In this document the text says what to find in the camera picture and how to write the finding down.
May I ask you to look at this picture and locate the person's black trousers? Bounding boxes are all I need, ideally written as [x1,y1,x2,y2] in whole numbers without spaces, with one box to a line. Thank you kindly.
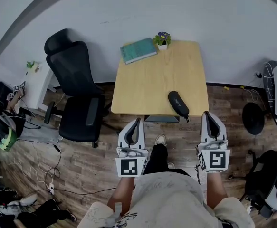
[143,143,191,178]

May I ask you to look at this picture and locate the teal book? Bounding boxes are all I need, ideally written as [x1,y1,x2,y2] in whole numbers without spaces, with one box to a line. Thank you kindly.
[120,37,158,65]

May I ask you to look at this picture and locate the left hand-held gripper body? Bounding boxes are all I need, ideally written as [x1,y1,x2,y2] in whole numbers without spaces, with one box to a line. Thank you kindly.
[115,147,149,177]

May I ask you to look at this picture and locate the person's left white shoe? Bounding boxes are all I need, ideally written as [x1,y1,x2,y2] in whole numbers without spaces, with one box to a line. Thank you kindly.
[154,134,167,147]

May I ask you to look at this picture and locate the white fabric strap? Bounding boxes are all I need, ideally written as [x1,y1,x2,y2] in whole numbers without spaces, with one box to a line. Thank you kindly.
[114,202,123,219]

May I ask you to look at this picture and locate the black cable with adapter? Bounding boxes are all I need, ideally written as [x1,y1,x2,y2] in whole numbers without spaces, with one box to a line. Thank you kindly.
[17,138,63,179]

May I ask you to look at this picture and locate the small green plant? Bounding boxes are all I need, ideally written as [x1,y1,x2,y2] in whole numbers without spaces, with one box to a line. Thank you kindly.
[26,60,40,73]

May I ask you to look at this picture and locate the long black floor cable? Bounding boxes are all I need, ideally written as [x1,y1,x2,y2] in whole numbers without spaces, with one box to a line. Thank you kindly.
[54,186,116,196]

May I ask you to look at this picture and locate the black glasses case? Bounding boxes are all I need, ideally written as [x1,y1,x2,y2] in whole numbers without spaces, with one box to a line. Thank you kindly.
[168,91,191,123]

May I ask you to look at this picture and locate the potted plant in white pot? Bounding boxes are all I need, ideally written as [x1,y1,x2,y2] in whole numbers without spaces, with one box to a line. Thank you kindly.
[152,31,172,51]

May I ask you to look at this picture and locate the black office chair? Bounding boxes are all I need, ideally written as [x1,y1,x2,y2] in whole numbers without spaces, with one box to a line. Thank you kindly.
[240,136,277,219]
[44,28,120,149]

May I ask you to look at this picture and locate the person's left forearm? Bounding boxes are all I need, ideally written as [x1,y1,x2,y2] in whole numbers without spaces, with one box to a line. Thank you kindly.
[107,176,136,217]

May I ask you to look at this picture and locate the person's beige printed shirt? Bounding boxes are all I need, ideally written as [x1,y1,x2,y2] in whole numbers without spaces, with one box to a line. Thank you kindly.
[77,171,255,228]

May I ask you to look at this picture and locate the light wooden pedestal table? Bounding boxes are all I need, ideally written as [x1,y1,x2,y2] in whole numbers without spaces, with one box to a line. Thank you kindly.
[111,39,210,123]

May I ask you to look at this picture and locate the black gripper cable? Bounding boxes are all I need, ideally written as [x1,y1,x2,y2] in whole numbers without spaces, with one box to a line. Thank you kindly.
[194,164,202,185]

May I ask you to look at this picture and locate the white desk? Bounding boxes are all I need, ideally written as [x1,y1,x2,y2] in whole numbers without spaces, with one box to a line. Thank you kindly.
[19,62,64,111]

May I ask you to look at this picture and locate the white black rounded device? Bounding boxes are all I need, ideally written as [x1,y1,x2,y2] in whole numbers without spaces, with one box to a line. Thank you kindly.
[264,172,277,211]

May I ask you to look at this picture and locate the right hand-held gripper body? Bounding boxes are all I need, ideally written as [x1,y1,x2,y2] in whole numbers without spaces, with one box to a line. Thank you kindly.
[197,139,231,173]

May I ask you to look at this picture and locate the person's right forearm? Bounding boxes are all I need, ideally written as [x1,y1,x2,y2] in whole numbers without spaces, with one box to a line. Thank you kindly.
[206,171,227,210]

